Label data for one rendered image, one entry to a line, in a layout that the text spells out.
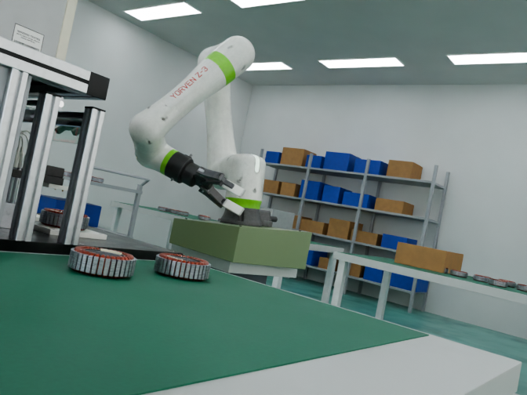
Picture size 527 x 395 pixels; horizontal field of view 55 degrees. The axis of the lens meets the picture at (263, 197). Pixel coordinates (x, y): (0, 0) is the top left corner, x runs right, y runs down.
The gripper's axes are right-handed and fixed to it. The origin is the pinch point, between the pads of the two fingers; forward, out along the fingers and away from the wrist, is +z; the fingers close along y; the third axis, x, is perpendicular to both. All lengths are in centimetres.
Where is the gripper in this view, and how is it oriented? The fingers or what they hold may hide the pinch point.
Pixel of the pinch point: (239, 201)
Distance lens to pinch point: 164.2
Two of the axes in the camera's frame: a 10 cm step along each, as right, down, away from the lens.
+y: -0.6, 4.5, 8.9
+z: 8.6, 4.8, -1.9
